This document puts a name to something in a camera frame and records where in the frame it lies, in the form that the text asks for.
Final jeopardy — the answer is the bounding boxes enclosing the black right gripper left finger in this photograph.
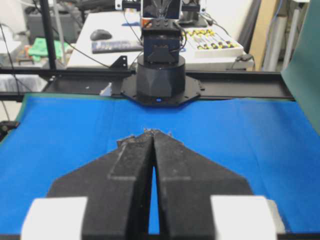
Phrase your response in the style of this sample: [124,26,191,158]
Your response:
[21,136,154,240]

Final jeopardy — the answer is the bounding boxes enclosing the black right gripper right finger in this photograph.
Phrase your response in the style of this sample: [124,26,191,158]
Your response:
[151,129,286,240]

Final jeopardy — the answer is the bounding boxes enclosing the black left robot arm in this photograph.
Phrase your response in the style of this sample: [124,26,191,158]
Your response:
[120,0,201,106]

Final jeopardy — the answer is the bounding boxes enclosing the blue table cloth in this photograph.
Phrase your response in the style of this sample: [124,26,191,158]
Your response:
[0,94,320,234]

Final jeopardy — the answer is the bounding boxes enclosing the white screwdriver set box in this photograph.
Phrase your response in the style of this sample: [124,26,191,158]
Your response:
[185,27,244,58]

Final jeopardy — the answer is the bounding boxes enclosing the dark keyboard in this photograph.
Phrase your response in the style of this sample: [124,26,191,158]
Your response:
[91,40,144,54]

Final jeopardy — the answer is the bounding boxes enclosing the white background desk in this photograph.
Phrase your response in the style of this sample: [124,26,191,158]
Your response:
[67,11,255,71]

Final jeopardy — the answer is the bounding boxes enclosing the black computer mouse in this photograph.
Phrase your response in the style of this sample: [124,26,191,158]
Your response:
[90,29,113,41]

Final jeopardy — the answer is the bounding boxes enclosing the dark green board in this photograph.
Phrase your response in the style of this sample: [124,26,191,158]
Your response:
[281,0,320,134]

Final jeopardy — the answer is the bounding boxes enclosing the green plastic object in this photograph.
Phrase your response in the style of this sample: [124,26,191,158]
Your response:
[27,37,64,61]

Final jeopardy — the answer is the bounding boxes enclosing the black aluminium frame rail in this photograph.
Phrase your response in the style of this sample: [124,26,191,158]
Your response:
[0,67,294,106]

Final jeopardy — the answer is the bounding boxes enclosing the black vertical frame post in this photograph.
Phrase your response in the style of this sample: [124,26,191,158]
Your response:
[39,0,57,70]

